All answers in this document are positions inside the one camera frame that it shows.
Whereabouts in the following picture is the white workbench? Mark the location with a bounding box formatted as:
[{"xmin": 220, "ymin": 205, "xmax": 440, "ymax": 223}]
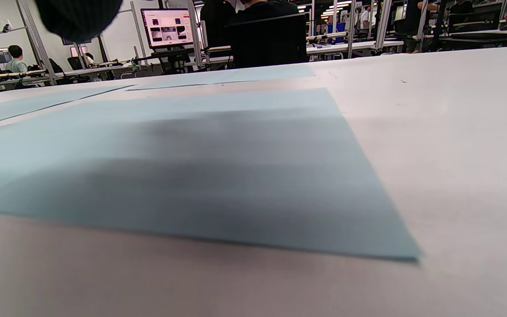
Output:
[
  {"xmin": 306, "ymin": 41, "xmax": 406, "ymax": 58},
  {"xmin": 0, "ymin": 62, "xmax": 136, "ymax": 93}
]

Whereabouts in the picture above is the lit computer monitor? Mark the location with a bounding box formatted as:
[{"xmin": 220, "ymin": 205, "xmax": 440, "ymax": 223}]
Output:
[{"xmin": 141, "ymin": 8, "xmax": 195, "ymax": 50}]

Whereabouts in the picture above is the light blue paper sheet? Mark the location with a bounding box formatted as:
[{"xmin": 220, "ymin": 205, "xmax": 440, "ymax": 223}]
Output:
[
  {"xmin": 127, "ymin": 64, "xmax": 316, "ymax": 92},
  {"xmin": 0, "ymin": 85, "xmax": 136, "ymax": 129},
  {"xmin": 0, "ymin": 87, "xmax": 422, "ymax": 261}
]

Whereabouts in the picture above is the aluminium frame post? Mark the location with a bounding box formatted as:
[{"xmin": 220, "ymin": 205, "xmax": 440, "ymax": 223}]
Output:
[
  {"xmin": 187, "ymin": 0, "xmax": 205, "ymax": 70},
  {"xmin": 16, "ymin": 0, "xmax": 56, "ymax": 84}
]

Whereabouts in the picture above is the person's right hand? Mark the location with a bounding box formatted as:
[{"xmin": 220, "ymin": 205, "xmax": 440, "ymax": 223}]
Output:
[{"xmin": 35, "ymin": 0, "xmax": 123, "ymax": 43}]

